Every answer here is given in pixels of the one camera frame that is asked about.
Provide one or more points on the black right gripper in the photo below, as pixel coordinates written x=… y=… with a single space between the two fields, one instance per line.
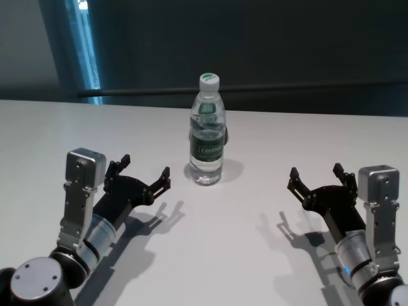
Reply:
x=341 y=210

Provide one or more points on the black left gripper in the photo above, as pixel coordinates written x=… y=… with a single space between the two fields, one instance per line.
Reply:
x=121 y=194

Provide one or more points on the clear water bottle green label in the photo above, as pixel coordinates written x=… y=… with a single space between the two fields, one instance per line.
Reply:
x=207 y=143

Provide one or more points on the grey handrail bar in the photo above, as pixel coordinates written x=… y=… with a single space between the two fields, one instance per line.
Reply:
x=143 y=92

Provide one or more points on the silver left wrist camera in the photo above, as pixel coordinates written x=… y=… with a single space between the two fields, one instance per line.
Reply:
x=81 y=175

